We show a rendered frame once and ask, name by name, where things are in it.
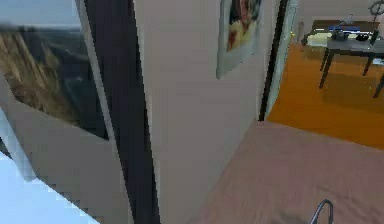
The window with landscape view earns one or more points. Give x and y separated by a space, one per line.
43 66

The cream pillow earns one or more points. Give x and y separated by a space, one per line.
317 40

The framed red and yellow picture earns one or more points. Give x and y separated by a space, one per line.
238 33

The grey table with dark legs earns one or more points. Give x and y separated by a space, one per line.
350 45

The grey round lamp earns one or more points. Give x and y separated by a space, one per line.
378 6

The black door frame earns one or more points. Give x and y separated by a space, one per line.
126 100

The pale green room door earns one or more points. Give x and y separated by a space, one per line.
281 56

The blue flat object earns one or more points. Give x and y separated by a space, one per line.
345 29

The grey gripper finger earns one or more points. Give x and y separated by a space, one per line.
318 211
331 213

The small black object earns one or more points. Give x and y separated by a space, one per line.
361 37

